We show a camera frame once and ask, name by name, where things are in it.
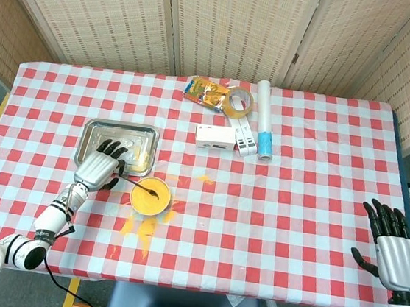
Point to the white stapler box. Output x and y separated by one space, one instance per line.
216 136

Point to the white roll with blue label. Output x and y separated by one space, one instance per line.
265 112

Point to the dark metal spoon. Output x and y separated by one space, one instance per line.
153 193

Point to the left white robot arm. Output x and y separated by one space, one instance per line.
51 217

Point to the red white checkered tablecloth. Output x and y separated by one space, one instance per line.
295 208

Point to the metal screen hinge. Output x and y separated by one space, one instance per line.
295 58

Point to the clear packing tape roll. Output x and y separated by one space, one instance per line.
237 113

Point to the blue table frame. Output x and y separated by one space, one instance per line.
400 146

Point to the yellow powder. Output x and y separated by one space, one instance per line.
146 228

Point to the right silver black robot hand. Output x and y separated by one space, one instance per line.
398 262

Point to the yellow bowl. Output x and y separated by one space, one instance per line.
148 212

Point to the rectangular steel tray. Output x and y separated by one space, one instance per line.
118 132

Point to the yellow orange snack packet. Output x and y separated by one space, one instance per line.
201 92

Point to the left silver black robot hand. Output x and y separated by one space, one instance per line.
95 170

